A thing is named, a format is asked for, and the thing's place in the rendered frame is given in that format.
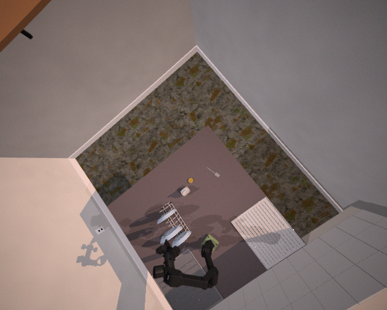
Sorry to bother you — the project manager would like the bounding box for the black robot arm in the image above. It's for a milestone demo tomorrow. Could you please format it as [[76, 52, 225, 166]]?
[[153, 240, 218, 290]]

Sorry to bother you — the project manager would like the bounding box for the grey mug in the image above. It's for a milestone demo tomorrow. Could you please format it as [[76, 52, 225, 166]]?
[[181, 187, 190, 196]]

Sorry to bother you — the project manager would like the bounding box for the white tiled splashback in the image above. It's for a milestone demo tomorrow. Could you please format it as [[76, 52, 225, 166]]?
[[209, 206, 387, 310]]

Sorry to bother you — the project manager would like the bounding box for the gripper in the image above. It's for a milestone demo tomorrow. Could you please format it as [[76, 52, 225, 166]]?
[[156, 239, 175, 265]]

